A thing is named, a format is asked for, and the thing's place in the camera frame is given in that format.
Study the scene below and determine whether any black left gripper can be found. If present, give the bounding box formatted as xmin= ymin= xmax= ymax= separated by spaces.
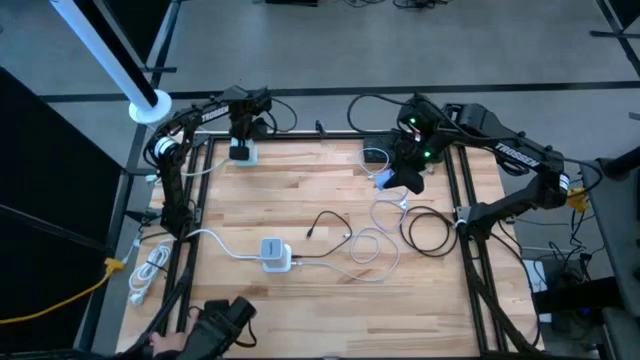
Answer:
xmin=222 ymin=85 xmax=274 ymax=162

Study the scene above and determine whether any white power strip tower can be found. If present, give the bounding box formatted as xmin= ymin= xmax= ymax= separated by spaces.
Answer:
xmin=259 ymin=236 xmax=294 ymax=274

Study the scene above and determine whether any mint green power cube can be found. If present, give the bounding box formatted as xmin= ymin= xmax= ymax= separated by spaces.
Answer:
xmin=228 ymin=137 xmax=260 ymax=168

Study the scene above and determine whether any yellow extension cord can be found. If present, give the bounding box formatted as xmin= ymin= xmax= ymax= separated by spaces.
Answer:
xmin=0 ymin=257 xmax=127 ymax=326

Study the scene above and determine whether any black power strip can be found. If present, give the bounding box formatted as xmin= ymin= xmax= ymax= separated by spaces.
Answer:
xmin=362 ymin=134 xmax=447 ymax=165

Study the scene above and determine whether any black aluminium table frame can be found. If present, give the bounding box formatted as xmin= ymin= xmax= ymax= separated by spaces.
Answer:
xmin=117 ymin=130 xmax=546 ymax=360

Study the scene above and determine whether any black electronics box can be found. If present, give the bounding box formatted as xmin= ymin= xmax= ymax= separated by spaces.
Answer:
xmin=530 ymin=255 xmax=626 ymax=334

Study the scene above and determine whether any person's hand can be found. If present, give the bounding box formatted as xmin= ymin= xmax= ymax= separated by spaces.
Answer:
xmin=148 ymin=319 xmax=197 ymax=357

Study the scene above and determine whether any black USB cable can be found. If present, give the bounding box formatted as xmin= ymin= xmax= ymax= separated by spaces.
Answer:
xmin=291 ymin=209 xmax=354 ymax=260
xmin=398 ymin=205 xmax=460 ymax=259

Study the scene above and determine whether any black curtain stand foot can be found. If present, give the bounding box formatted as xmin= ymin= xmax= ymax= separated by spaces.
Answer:
xmin=589 ymin=0 xmax=640 ymax=80
xmin=141 ymin=0 xmax=182 ymax=90

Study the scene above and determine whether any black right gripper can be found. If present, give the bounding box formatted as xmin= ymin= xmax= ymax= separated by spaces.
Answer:
xmin=392 ymin=94 xmax=446 ymax=196

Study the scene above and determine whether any yellow power plug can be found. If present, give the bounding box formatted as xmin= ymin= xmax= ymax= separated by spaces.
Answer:
xmin=567 ymin=187 xmax=592 ymax=215

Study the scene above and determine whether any grey side table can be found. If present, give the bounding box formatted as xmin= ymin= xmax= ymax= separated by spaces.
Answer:
xmin=578 ymin=145 xmax=640 ymax=360

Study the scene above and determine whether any white power cord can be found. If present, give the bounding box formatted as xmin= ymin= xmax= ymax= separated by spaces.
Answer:
xmin=121 ymin=227 xmax=265 ymax=307
xmin=146 ymin=157 xmax=234 ymax=187

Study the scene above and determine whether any white flat box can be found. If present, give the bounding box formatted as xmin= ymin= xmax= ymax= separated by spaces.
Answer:
xmin=522 ymin=258 xmax=552 ymax=325

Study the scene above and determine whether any black curtain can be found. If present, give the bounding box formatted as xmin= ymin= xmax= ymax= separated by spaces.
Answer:
xmin=607 ymin=0 xmax=640 ymax=30
xmin=0 ymin=64 xmax=126 ymax=354
xmin=102 ymin=0 xmax=176 ymax=66

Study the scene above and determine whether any white pole with round base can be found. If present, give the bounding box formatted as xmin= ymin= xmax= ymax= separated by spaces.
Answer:
xmin=49 ymin=0 xmax=174 ymax=125

